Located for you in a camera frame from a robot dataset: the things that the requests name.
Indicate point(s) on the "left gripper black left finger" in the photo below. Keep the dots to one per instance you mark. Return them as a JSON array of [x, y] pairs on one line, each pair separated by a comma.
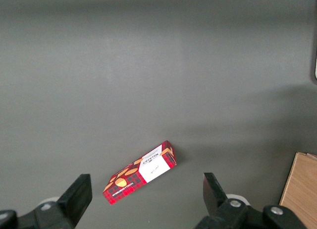
[[74, 201]]

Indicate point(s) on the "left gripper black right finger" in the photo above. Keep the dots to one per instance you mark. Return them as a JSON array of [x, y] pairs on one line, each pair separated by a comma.
[[215, 196]]

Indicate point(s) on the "wooden drawer cabinet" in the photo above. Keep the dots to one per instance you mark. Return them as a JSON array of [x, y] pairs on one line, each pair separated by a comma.
[[299, 189]]

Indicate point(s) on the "red tartan cookie box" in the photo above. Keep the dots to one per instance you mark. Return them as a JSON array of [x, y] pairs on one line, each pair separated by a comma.
[[128, 184]]

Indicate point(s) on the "cream plastic tray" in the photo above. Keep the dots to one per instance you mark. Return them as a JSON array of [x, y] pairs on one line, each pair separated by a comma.
[[316, 65]]

